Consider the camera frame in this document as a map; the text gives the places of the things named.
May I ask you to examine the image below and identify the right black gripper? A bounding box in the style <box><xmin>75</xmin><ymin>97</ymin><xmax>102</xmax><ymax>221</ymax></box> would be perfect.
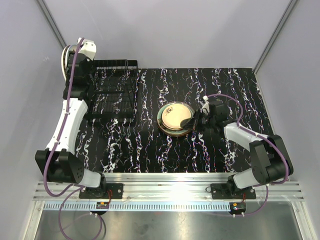
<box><xmin>182</xmin><ymin>109</ymin><xmax>216</xmax><ymax>133</ymax></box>

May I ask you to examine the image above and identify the small cream floral plate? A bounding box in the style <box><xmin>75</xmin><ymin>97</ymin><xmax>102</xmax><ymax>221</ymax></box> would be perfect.
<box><xmin>161</xmin><ymin>103</ymin><xmax>193</xmax><ymax>130</ymax></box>

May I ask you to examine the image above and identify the white plate watermelon pattern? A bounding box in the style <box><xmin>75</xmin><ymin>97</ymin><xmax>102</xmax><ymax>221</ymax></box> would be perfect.
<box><xmin>63</xmin><ymin>44</ymin><xmax>75</xmax><ymax>73</ymax></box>

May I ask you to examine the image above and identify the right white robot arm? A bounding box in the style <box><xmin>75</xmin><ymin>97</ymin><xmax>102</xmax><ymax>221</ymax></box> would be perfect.
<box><xmin>180</xmin><ymin>101</ymin><xmax>294</xmax><ymax>199</ymax></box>

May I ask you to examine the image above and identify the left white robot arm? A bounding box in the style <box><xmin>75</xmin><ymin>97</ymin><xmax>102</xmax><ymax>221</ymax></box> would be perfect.
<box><xmin>35</xmin><ymin>52</ymin><xmax>108</xmax><ymax>199</ymax></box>

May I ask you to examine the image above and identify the stack of remaining plates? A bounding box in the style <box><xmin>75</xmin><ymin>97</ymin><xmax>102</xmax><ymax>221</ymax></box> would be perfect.
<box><xmin>156</xmin><ymin>101</ymin><xmax>195</xmax><ymax>137</ymax></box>

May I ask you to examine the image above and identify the black marble pattern mat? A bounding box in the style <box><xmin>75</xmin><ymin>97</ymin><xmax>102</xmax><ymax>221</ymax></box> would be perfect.
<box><xmin>75</xmin><ymin>68</ymin><xmax>273</xmax><ymax>173</ymax></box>

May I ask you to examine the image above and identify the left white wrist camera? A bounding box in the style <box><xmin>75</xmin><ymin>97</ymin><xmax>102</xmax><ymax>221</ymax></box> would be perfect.
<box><xmin>77</xmin><ymin>37</ymin><xmax>97</xmax><ymax>61</ymax></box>

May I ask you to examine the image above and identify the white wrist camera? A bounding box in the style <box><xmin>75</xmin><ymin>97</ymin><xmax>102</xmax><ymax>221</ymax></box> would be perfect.
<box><xmin>77</xmin><ymin>37</ymin><xmax>97</xmax><ymax>61</ymax></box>
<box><xmin>200</xmin><ymin>95</ymin><xmax>210</xmax><ymax>116</ymax></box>

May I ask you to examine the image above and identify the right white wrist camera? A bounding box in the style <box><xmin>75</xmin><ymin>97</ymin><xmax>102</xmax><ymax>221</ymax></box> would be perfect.
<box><xmin>200</xmin><ymin>95</ymin><xmax>210</xmax><ymax>116</ymax></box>

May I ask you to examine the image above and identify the black wire dish rack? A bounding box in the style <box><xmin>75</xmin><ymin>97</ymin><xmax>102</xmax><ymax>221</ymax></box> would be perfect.
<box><xmin>85</xmin><ymin>59</ymin><xmax>139</xmax><ymax>120</ymax></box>

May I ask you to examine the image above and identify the aluminium mounting rail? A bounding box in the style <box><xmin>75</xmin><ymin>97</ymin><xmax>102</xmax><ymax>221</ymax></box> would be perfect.
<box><xmin>32</xmin><ymin>172</ymin><xmax>304</xmax><ymax>203</ymax></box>

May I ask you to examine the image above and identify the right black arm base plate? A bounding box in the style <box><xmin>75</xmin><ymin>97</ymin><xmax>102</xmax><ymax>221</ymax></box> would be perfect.
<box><xmin>209</xmin><ymin>183</ymin><xmax>257</xmax><ymax>200</ymax></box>

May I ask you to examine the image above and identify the left aluminium frame post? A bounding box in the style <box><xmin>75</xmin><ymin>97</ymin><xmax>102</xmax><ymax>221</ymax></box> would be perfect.
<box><xmin>35</xmin><ymin>0</ymin><xmax>67</xmax><ymax>49</ymax></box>

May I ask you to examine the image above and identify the aluminium frame post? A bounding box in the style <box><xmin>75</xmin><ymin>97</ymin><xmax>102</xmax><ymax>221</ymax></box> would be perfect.
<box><xmin>253</xmin><ymin>0</ymin><xmax>300</xmax><ymax>75</ymax></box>
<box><xmin>35</xmin><ymin>0</ymin><xmax>67</xmax><ymax>49</ymax></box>

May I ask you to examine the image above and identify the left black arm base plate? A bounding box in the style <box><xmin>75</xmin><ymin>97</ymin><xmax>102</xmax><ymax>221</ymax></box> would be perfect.
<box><xmin>79</xmin><ymin>182</ymin><xmax>124</xmax><ymax>200</ymax></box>

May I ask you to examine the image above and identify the white slotted cable duct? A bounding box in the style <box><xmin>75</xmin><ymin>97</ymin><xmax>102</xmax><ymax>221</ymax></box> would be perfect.
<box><xmin>43</xmin><ymin>201</ymin><xmax>246</xmax><ymax>212</ymax></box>

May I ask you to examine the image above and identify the right aluminium frame post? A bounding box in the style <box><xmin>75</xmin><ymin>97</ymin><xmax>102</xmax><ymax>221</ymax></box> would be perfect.
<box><xmin>253</xmin><ymin>0</ymin><xmax>300</xmax><ymax>75</ymax></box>

